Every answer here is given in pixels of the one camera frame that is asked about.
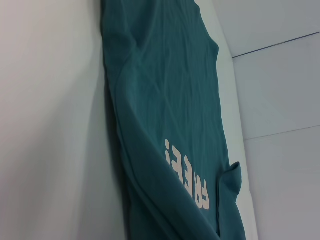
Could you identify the teal t-shirt with FREE print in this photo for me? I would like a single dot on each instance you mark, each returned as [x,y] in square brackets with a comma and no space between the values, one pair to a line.
[170,100]

